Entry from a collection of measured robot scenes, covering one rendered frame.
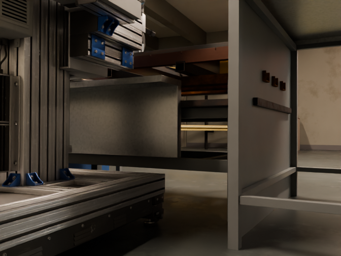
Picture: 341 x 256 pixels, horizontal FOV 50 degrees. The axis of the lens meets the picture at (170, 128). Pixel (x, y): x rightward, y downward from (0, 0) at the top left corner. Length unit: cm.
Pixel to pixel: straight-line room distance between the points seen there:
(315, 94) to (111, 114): 807
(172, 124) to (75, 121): 63
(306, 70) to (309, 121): 127
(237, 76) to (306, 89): 840
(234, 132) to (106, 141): 87
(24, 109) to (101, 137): 69
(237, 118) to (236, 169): 19
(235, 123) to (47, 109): 74
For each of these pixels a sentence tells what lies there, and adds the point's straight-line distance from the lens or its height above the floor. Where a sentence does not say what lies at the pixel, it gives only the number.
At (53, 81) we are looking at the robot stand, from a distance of 154.
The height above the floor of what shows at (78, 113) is 53.
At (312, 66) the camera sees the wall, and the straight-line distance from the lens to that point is 980.
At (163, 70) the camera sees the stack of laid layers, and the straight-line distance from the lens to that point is 237.
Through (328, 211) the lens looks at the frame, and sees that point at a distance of 131.
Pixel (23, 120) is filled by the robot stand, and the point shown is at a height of 47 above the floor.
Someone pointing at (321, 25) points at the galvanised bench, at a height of 105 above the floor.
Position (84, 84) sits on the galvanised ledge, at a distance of 190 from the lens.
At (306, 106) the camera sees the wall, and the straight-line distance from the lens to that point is 969.
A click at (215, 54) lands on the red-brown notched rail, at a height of 79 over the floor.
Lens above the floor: 43
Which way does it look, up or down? 1 degrees up
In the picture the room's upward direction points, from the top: straight up
